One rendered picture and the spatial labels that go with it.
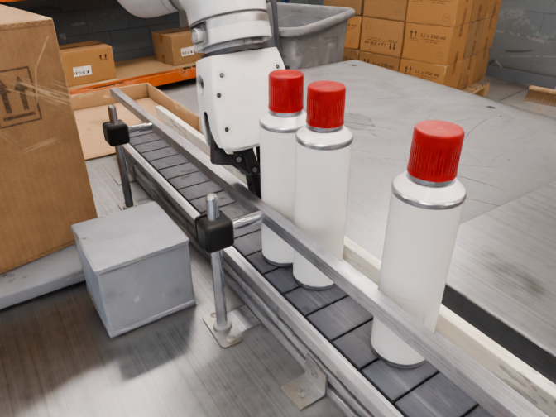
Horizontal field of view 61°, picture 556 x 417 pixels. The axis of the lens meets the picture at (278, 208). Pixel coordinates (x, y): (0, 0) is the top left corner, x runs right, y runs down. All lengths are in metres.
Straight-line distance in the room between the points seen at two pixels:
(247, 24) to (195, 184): 0.28
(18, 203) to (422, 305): 0.45
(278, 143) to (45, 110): 0.27
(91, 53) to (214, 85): 3.52
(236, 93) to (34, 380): 0.34
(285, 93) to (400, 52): 3.32
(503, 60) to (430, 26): 1.54
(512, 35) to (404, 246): 4.65
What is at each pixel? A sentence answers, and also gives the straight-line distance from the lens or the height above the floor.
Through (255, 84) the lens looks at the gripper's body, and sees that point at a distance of 0.51.
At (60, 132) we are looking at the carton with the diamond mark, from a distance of 0.60.
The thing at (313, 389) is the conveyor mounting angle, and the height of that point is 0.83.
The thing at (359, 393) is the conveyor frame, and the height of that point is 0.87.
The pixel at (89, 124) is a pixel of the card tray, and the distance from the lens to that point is 1.12.
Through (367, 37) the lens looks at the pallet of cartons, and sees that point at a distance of 3.87.
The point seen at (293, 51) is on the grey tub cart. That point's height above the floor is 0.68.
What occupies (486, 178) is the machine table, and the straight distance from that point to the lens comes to 0.89.
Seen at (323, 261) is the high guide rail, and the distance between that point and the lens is 0.40.
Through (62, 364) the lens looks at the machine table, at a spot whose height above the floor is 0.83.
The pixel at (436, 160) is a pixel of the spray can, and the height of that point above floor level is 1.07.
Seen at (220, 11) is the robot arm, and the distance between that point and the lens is 0.50.
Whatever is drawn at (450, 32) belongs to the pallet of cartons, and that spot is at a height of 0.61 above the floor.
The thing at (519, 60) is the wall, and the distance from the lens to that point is 4.97.
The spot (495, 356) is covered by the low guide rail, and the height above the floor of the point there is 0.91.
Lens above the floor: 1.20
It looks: 31 degrees down
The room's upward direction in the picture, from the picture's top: straight up
